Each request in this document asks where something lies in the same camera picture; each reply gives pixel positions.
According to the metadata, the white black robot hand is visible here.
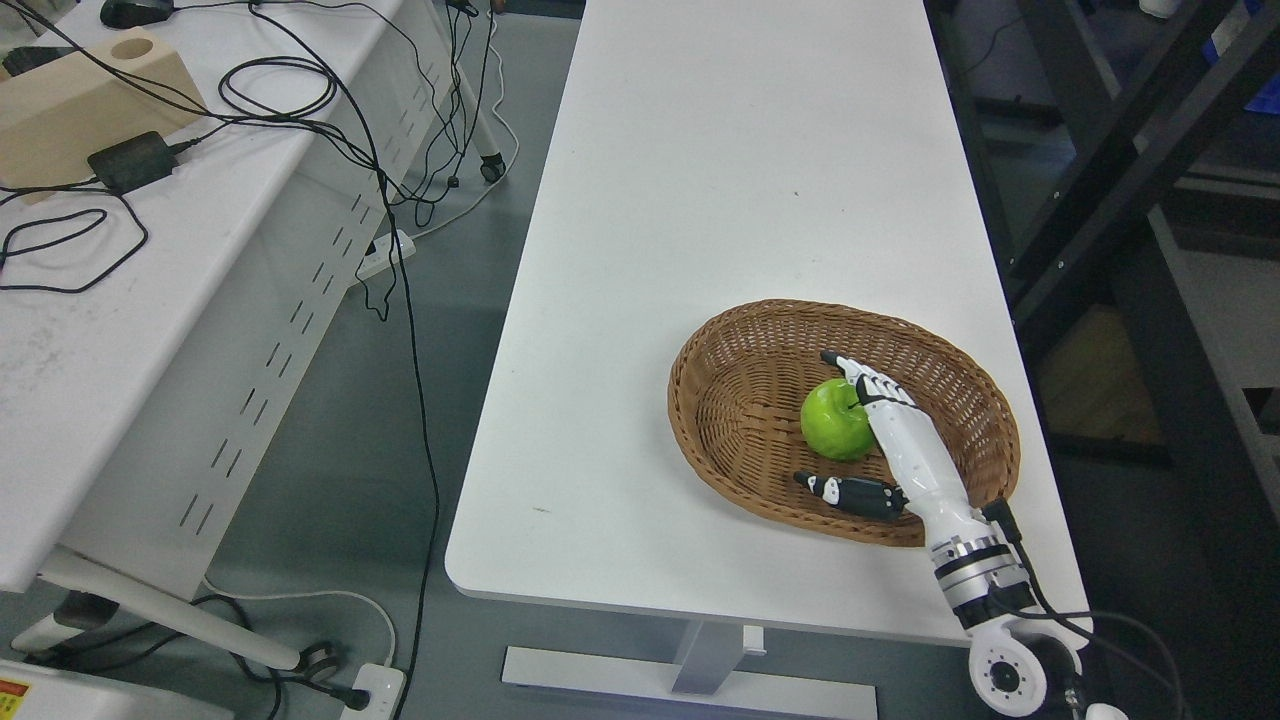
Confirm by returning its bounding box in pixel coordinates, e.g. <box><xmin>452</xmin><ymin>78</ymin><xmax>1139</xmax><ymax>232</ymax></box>
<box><xmin>794</xmin><ymin>350</ymin><xmax>998</xmax><ymax>556</ymax></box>

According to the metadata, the green apple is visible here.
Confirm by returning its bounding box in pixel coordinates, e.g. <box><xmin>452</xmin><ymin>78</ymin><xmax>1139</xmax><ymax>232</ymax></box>
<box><xmin>800</xmin><ymin>378</ymin><xmax>876</xmax><ymax>462</ymax></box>

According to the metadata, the black metal shelf rack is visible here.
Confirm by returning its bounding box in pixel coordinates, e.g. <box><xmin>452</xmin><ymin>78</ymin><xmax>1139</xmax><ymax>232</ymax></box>
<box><xmin>924</xmin><ymin>1</ymin><xmax>1279</xmax><ymax>719</ymax></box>

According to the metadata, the brown wicker basket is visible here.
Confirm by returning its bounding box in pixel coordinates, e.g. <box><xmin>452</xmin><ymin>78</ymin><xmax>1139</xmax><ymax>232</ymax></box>
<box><xmin>667</xmin><ymin>299</ymin><xmax>1021</xmax><ymax>547</ymax></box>

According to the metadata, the white standing desk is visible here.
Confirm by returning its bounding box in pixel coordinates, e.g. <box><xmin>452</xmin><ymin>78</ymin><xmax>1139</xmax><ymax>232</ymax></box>
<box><xmin>445</xmin><ymin>1</ymin><xmax>1085</xmax><ymax>719</ymax></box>

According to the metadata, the white power strip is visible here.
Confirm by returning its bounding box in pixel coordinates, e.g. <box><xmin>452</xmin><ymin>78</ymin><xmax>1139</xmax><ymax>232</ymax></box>
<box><xmin>353</xmin><ymin>231</ymin><xmax>416</xmax><ymax>283</ymax></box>
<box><xmin>338</xmin><ymin>664</ymin><xmax>406</xmax><ymax>720</ymax></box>

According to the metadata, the white folding table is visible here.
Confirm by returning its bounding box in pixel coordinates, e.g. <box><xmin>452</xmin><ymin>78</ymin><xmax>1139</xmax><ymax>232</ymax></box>
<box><xmin>0</xmin><ymin>0</ymin><xmax>506</xmax><ymax>673</ymax></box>

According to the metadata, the black power adapter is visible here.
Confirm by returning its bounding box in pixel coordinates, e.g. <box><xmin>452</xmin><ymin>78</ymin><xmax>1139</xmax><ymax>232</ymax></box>
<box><xmin>86</xmin><ymin>129</ymin><xmax>186</xmax><ymax>195</ymax></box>

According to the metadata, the white black floor device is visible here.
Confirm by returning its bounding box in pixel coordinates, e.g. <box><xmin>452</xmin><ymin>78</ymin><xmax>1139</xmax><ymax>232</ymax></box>
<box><xmin>1</xmin><ymin>660</ymin><xmax>234</xmax><ymax>719</ymax></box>

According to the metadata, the wooden block with hole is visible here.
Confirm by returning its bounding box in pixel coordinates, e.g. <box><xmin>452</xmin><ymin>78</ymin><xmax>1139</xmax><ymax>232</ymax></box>
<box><xmin>1</xmin><ymin>28</ymin><xmax>205</xmax><ymax>202</ymax></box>

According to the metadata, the long black cable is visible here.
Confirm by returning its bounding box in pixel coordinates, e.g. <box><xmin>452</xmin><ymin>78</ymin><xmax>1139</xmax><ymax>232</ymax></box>
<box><xmin>0</xmin><ymin>0</ymin><xmax>476</xmax><ymax>720</ymax></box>

